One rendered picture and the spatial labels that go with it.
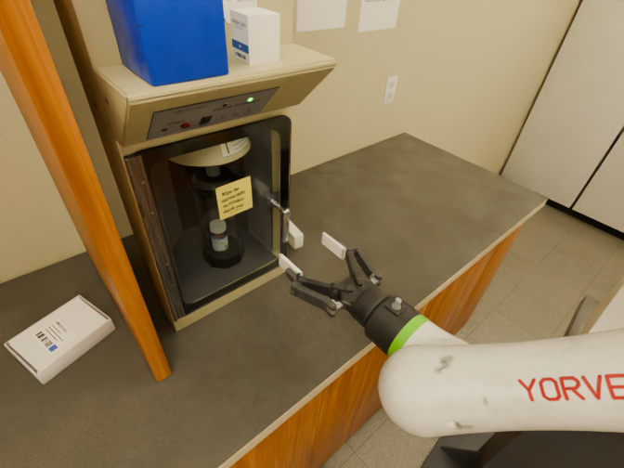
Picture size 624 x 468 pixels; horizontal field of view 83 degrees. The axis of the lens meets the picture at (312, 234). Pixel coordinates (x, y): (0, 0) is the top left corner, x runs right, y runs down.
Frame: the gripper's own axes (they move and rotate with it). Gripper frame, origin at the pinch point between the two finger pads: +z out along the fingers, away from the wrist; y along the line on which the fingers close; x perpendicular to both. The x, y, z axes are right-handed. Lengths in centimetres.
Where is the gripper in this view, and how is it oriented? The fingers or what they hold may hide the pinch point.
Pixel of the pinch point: (307, 252)
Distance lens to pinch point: 74.9
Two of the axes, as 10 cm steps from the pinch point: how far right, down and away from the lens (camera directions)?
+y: -7.6, 3.7, -5.4
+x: -0.7, 7.7, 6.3
